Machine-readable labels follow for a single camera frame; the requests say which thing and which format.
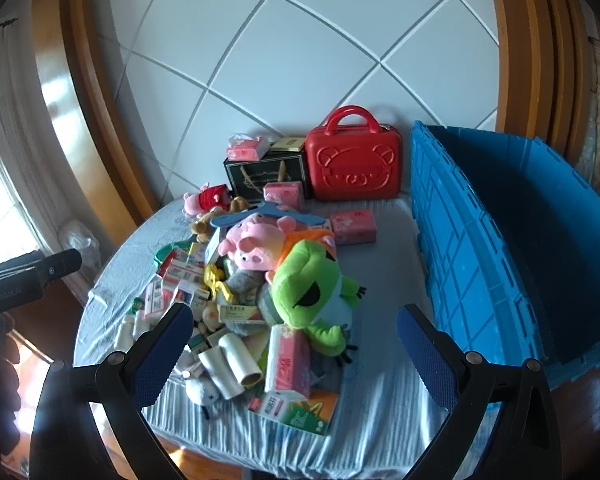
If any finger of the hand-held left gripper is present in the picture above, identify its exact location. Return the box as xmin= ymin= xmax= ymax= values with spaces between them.
xmin=30 ymin=249 xmax=83 ymax=286

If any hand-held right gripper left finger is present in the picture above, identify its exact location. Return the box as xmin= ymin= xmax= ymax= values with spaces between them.
xmin=28 ymin=302 xmax=196 ymax=480

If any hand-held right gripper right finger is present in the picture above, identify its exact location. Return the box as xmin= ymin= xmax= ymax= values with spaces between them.
xmin=396 ymin=303 xmax=563 ymax=480

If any white medicine bottle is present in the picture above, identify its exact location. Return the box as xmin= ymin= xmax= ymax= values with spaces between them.
xmin=114 ymin=315 xmax=135 ymax=353

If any blue plastic crate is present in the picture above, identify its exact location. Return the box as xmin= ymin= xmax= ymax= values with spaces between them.
xmin=409 ymin=120 xmax=600 ymax=416

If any clear plastic bag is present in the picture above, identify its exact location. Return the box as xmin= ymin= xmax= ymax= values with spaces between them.
xmin=59 ymin=220 xmax=103 ymax=271

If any small white plastic bottle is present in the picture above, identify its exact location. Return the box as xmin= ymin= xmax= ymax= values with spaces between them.
xmin=132 ymin=310 xmax=153 ymax=338

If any white grey plush toy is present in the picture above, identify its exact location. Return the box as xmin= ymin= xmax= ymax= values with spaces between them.
xmin=186 ymin=375 xmax=221 ymax=408

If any white paper roll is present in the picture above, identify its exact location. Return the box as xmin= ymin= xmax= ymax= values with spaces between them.
xmin=219 ymin=332 xmax=262 ymax=390
xmin=198 ymin=349 xmax=245 ymax=401

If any pile of medicine boxes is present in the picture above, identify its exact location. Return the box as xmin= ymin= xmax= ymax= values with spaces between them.
xmin=142 ymin=240 xmax=271 ymax=361

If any yellow plastic clamp toy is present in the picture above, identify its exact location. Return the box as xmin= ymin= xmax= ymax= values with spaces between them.
xmin=203 ymin=262 xmax=236 ymax=303

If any green foil bag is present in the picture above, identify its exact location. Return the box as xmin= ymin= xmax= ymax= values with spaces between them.
xmin=152 ymin=244 xmax=181 ymax=266

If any round table with cloth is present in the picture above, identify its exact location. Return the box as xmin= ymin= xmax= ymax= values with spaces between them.
xmin=74 ymin=195 xmax=496 ymax=476

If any pink tissue pack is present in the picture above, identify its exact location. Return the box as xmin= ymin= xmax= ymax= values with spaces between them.
xmin=264 ymin=323 xmax=313 ymax=398
xmin=263 ymin=181 xmax=304 ymax=211
xmin=329 ymin=210 xmax=378 ymax=246
xmin=226 ymin=133 xmax=272 ymax=162

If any brown bear plush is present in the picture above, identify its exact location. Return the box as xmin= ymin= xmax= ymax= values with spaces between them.
xmin=189 ymin=196 xmax=251 ymax=245

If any orange green supplement carton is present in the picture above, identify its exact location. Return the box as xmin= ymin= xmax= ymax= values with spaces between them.
xmin=248 ymin=387 xmax=340 ymax=436

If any white curtain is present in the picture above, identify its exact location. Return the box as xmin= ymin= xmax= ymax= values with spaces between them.
xmin=0 ymin=20 xmax=88 ymax=306

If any pink pig plush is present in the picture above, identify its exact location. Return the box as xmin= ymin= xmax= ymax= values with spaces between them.
xmin=218 ymin=212 xmax=286 ymax=272

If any green frog plush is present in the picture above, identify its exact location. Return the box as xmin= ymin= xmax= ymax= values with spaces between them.
xmin=265 ymin=240 xmax=368 ymax=363

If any light blue clothes hanger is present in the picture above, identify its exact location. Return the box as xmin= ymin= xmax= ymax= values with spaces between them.
xmin=210 ymin=201 xmax=331 ymax=231

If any pig plush in red dress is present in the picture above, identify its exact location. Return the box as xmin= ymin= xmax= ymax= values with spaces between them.
xmin=182 ymin=183 xmax=233 ymax=220

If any black gift box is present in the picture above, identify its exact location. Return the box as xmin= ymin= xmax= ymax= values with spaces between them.
xmin=223 ymin=154 xmax=311 ymax=203

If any red bear suitcase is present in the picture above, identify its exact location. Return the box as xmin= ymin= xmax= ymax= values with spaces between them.
xmin=305 ymin=105 xmax=405 ymax=202

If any gold box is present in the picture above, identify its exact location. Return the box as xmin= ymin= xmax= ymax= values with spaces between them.
xmin=269 ymin=136 xmax=307 ymax=155

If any wooden door frame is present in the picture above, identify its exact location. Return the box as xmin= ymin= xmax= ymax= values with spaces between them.
xmin=485 ymin=0 xmax=596 ymax=161
xmin=30 ymin=0 xmax=173 ymax=231

